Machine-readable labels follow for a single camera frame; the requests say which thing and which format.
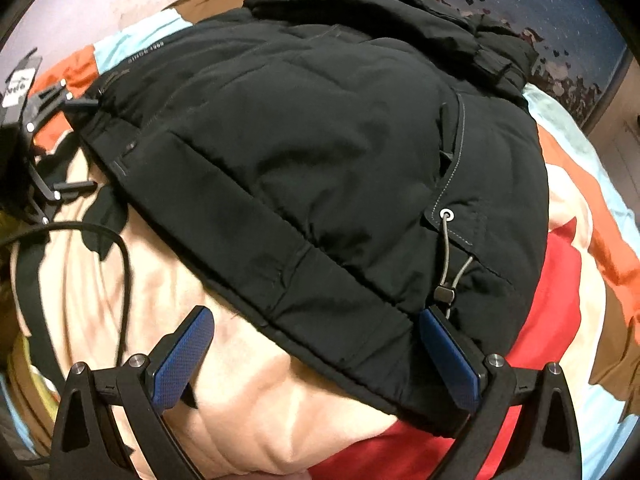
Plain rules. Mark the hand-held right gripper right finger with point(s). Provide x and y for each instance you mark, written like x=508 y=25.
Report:
x=450 y=360

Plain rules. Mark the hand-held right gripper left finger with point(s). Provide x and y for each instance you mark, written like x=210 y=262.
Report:
x=180 y=360

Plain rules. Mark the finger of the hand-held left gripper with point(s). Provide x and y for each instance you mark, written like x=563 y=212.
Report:
x=80 y=105
x=75 y=189

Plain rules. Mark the black padded jacket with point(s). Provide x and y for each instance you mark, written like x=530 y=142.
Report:
x=300 y=135

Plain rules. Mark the colourful patchwork blanket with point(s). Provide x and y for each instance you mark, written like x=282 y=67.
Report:
x=225 y=410

